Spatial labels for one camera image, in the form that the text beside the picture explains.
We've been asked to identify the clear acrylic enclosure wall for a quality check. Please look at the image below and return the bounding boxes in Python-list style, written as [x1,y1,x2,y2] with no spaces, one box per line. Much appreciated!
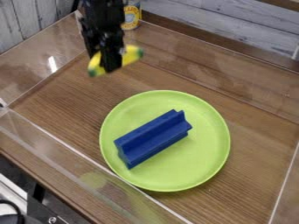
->
[0,15,299,224]

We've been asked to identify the yellow toy banana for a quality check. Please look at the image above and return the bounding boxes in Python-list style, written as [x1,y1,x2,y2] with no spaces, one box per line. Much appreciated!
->
[88,45,144,77]

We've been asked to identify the black cable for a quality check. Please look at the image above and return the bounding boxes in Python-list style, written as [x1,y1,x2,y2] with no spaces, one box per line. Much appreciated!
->
[0,199,28,224]

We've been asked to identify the blue foam block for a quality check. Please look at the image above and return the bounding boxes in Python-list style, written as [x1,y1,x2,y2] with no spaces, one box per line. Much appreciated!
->
[114,109,192,169]

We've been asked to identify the green round plate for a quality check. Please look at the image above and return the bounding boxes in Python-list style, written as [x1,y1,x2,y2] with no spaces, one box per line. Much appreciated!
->
[99,90,230,192]

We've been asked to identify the yellow labelled can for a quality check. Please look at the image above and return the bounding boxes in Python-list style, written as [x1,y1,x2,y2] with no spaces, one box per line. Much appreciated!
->
[122,0,142,31]

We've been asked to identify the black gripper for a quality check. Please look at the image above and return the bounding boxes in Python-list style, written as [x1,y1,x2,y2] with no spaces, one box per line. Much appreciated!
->
[79,0,126,73]

